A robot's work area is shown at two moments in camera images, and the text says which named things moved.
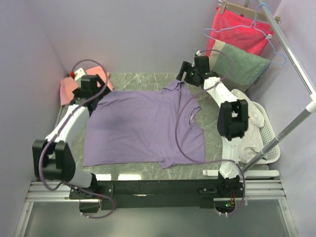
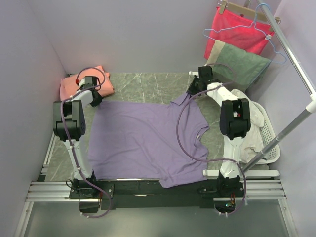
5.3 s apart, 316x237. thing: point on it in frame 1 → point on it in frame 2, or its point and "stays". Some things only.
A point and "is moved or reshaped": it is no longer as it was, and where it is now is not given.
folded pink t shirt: x=68 y=84 stays
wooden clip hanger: x=246 y=9 stays
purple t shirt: x=142 y=127 is moved or reshaped
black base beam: x=149 y=194 stays
